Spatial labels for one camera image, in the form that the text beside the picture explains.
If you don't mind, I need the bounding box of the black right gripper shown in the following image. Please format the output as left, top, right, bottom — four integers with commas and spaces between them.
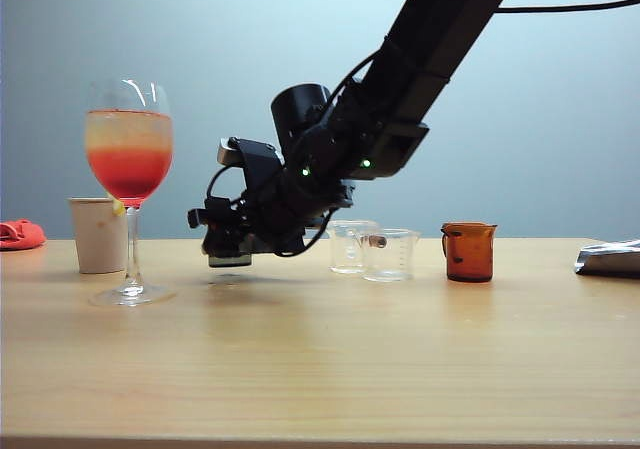
188, 141, 356, 258

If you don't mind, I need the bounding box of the grey tinted glass measuring cup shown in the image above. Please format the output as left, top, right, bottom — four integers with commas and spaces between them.
207, 251, 254, 269

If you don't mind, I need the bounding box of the clear glass measuring cup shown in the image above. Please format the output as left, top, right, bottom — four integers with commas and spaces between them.
327, 219, 381, 275

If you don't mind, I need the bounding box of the beige paper cup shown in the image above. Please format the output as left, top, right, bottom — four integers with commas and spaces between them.
67, 196, 129, 275

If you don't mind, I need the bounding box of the amber glass measuring cup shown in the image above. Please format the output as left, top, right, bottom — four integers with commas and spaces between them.
439, 221, 499, 284

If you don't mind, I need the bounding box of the wine glass with red cocktail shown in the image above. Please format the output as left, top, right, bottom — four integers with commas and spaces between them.
84, 77, 177, 308

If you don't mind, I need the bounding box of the red cloth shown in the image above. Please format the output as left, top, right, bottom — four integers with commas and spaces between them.
0, 218, 48, 252

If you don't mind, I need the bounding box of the silver foil bag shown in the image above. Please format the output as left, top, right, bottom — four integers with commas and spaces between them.
573, 238, 640, 279

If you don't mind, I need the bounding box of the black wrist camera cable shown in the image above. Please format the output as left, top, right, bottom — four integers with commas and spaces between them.
207, 166, 334, 259

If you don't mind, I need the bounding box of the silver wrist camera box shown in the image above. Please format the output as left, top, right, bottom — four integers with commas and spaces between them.
217, 137, 242, 166

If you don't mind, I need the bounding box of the clear measuring cup wooden handle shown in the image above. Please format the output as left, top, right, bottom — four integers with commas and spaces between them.
358, 227, 421, 284

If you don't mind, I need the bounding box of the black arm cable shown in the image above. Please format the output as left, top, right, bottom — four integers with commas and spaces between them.
492, 0, 640, 16

